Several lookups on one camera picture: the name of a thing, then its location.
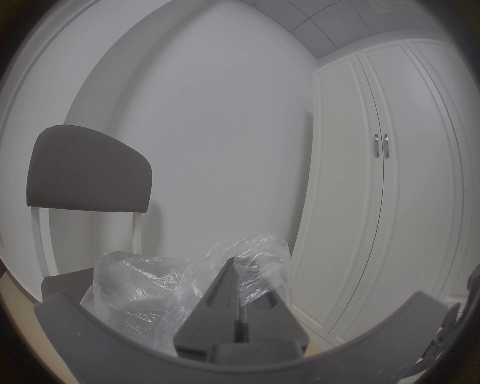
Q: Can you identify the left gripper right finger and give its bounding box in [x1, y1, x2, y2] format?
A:
[240, 290, 310, 357]

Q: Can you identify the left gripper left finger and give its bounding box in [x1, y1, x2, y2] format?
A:
[173, 257, 241, 361]

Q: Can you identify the clear plastic bag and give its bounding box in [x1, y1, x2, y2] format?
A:
[80, 232, 294, 354]

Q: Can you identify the white wardrobe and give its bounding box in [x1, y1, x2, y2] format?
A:
[290, 39, 480, 346]

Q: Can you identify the white chair dark grey seat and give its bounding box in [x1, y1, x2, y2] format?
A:
[26, 125, 153, 301]

